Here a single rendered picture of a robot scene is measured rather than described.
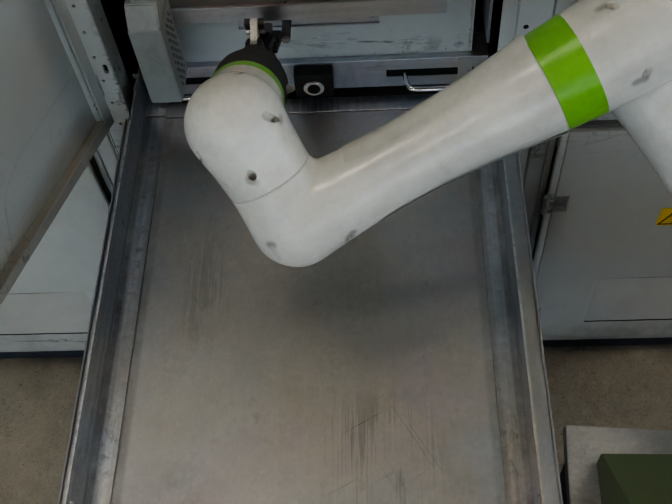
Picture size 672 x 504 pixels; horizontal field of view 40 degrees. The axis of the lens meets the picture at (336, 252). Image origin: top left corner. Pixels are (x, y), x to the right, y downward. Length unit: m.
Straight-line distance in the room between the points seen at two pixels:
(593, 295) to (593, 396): 0.28
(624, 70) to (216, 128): 0.42
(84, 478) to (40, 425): 1.06
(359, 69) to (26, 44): 0.49
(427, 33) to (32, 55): 0.57
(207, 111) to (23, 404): 1.44
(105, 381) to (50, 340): 0.94
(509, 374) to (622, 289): 0.79
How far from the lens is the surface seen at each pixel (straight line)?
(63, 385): 2.29
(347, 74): 1.46
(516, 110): 0.97
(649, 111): 1.16
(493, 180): 1.38
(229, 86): 0.97
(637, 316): 2.09
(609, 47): 0.97
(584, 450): 1.30
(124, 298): 1.33
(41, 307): 2.08
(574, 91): 0.97
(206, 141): 0.96
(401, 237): 1.33
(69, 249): 1.85
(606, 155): 1.59
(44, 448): 2.24
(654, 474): 1.22
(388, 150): 0.98
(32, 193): 1.44
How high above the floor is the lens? 1.95
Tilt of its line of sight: 57 degrees down
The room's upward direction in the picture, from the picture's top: 7 degrees counter-clockwise
